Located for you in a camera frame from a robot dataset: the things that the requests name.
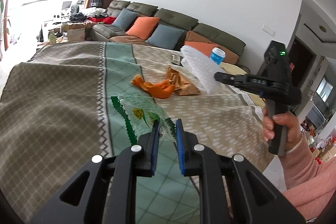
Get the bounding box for brown foil snack bag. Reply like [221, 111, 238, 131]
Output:
[166, 66, 201, 96]

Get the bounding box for green clear snack wrapper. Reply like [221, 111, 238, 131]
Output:
[111, 93, 176, 144]

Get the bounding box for orange peel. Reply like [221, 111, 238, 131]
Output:
[130, 75, 175, 99]

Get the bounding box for pink right sleeve forearm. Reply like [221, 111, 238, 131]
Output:
[279, 135, 335, 220]

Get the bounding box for right hand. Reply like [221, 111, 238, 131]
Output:
[261, 107, 302, 151]

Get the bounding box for orange cushion near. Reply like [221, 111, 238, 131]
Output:
[185, 41, 218, 57]

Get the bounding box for orange cushion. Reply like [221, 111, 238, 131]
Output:
[126, 17, 159, 40]
[185, 41, 218, 57]

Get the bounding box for patterned grey green table cloth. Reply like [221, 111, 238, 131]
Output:
[1, 42, 273, 223]

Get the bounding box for blue grey cushion near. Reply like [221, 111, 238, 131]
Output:
[146, 24, 185, 50]

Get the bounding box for blue grey cushion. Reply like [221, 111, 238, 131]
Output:
[112, 9, 138, 31]
[146, 24, 185, 50]

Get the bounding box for orange cushion far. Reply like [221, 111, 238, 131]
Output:
[126, 17, 159, 40]

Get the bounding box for blue grey cushion far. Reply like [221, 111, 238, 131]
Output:
[112, 9, 138, 31]

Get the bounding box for green sofa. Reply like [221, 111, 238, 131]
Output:
[89, 0, 245, 65]

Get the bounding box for cluttered coffee table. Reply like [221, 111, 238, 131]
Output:
[37, 20, 94, 44]

